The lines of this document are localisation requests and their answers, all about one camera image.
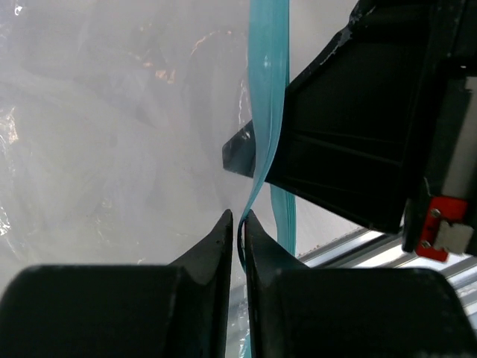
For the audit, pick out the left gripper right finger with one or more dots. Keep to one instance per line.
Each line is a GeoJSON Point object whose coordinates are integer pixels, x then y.
{"type": "Point", "coordinates": [297, 311]}

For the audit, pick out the aluminium mounting rail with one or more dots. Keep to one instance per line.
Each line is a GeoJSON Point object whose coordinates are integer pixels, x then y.
{"type": "Point", "coordinates": [368, 249]}

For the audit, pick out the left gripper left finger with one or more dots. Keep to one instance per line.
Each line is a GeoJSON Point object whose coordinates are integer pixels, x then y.
{"type": "Point", "coordinates": [176, 310]}

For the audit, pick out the clear zip top bag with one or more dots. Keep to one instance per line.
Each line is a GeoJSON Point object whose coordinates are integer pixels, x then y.
{"type": "Point", "coordinates": [129, 127]}

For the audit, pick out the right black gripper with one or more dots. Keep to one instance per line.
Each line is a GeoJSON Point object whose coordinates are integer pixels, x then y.
{"type": "Point", "coordinates": [348, 116]}

